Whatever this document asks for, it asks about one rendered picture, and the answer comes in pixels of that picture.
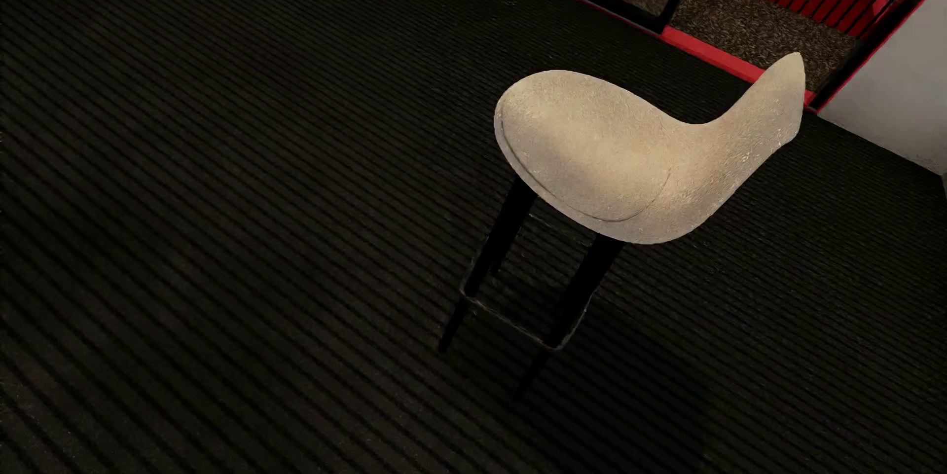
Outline beige bar stool black legs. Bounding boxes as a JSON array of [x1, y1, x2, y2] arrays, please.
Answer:
[[438, 51, 806, 395]]

